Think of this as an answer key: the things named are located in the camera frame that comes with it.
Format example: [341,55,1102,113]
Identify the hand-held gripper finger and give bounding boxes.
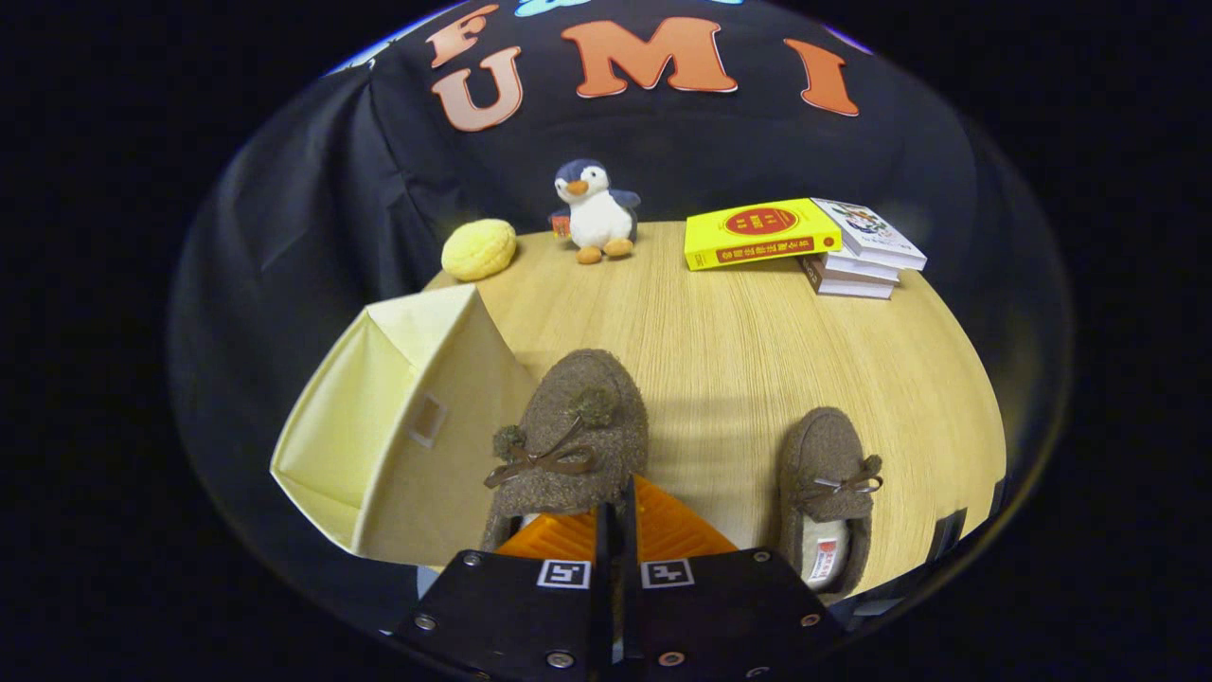
[393,505,618,682]
[618,476,846,682]

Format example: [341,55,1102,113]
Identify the brown fuzzy shoe with bow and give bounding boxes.
[481,349,651,555]
[778,407,883,600]

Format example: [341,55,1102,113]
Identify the beige fabric storage box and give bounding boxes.
[270,284,539,566]

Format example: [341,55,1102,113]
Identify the penguin plush toy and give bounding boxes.
[549,158,642,265]

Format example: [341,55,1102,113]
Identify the yellow bun-shaped plush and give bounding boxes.
[441,219,518,282]

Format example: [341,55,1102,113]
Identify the yellow book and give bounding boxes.
[684,198,843,272]

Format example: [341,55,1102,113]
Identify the thin white book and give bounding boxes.
[816,251,901,284]

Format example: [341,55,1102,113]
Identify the white illustrated book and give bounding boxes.
[811,198,928,272]

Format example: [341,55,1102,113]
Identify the black bracket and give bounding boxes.
[931,509,969,562]

